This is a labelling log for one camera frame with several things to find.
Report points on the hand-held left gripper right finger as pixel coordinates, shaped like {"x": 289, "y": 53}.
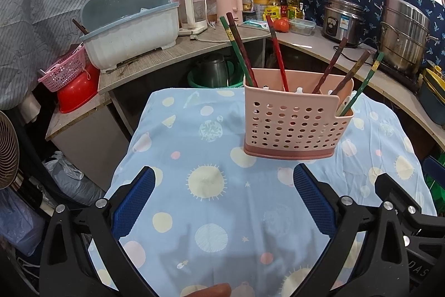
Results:
{"x": 314, "y": 203}

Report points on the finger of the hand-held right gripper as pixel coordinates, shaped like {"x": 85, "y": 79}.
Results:
{"x": 417, "y": 217}
{"x": 436, "y": 169}

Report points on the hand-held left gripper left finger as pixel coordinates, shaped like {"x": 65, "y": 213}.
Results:
{"x": 134, "y": 210}

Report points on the pink perforated utensil holder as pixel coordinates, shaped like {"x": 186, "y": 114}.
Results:
{"x": 295, "y": 130}

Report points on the white ceramic soup spoon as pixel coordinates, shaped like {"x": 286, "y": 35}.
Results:
{"x": 345, "y": 104}

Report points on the green chopstick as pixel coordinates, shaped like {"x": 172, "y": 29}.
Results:
{"x": 223, "y": 25}
{"x": 363, "y": 81}

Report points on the dark maroon chopstick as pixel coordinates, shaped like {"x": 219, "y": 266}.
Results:
{"x": 230, "y": 24}
{"x": 331, "y": 64}

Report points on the red chopstick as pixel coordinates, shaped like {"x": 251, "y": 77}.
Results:
{"x": 275, "y": 46}

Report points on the person's left hand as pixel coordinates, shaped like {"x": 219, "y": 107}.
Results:
{"x": 208, "y": 290}

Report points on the grey plastic bag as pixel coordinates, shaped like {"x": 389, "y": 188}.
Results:
{"x": 73, "y": 182}

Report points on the black induction cooker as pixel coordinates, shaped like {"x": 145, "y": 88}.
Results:
{"x": 399, "y": 79}

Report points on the light blue printed tablecloth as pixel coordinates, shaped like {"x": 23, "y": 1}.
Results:
{"x": 208, "y": 144}

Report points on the red plastic basin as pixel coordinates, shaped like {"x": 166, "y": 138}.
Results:
{"x": 76, "y": 95}

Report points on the steel steamer pot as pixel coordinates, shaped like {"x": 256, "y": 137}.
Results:
{"x": 405, "y": 36}

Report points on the electric fan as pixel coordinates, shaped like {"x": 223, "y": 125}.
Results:
{"x": 7, "y": 151}

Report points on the pink plastic basket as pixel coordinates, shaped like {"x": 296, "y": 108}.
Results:
{"x": 64, "y": 72}

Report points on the curved wooden counter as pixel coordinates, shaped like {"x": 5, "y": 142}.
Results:
{"x": 156, "y": 57}

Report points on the steel kettle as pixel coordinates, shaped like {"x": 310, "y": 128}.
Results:
{"x": 212, "y": 71}

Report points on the white and teal dish drainer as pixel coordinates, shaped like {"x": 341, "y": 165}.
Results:
{"x": 132, "y": 36}

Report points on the steel rice cooker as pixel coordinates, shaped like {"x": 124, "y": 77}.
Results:
{"x": 342, "y": 22}

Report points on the clear food container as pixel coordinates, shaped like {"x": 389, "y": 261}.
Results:
{"x": 302, "y": 27}

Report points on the red tomato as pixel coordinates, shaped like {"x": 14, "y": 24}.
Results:
{"x": 281, "y": 25}

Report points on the face mask pack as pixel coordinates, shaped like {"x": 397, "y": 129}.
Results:
{"x": 255, "y": 23}

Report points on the dark wooden stick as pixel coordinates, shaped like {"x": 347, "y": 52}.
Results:
{"x": 80, "y": 26}

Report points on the cooking oil bottle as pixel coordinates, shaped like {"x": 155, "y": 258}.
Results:
{"x": 295, "y": 3}

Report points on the white electric kettle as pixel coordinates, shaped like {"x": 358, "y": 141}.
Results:
{"x": 189, "y": 15}

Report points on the tall dark sauce bottle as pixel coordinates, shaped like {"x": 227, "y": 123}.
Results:
{"x": 283, "y": 1}

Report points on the pink electric kettle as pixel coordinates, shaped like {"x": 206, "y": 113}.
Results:
{"x": 226, "y": 1}

